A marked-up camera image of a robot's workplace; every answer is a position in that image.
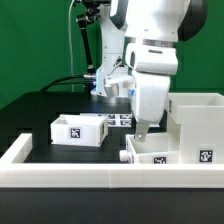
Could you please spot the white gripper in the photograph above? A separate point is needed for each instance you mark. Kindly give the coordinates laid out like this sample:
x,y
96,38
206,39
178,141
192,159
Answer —
x,y
152,68

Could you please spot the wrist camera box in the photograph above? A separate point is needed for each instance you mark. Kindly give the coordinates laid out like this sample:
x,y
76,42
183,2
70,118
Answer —
x,y
117,86

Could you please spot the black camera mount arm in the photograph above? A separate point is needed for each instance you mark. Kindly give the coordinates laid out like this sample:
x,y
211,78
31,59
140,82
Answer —
x,y
83,20

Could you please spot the white drawer box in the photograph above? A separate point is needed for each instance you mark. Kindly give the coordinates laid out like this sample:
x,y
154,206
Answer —
x,y
79,130
158,148

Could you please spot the white U-shaped fence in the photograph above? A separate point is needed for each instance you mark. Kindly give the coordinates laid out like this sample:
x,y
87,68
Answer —
x,y
15,172

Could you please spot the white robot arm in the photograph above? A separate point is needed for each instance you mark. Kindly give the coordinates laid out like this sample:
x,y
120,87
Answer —
x,y
141,38

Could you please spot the white drawer cabinet frame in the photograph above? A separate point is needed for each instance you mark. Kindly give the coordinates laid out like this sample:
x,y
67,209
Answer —
x,y
196,121

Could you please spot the white marker sheet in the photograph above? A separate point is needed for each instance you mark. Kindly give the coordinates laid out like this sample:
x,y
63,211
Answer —
x,y
114,120

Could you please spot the white front drawer box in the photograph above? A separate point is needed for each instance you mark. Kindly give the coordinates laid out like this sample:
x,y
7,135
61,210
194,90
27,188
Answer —
x,y
158,148

